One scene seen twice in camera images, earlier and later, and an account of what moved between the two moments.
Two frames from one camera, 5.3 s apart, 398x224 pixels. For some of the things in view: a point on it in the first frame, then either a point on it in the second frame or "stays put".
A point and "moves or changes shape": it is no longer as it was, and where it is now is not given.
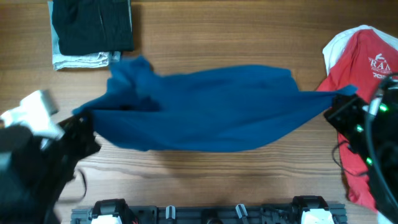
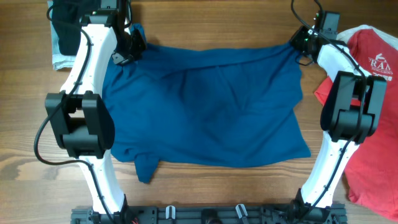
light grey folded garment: (61, 61) stays put
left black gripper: (79, 134) → (133, 46)
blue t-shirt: (227, 107) moves or changes shape
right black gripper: (341, 111) → (301, 42)
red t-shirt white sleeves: (363, 57) stays put
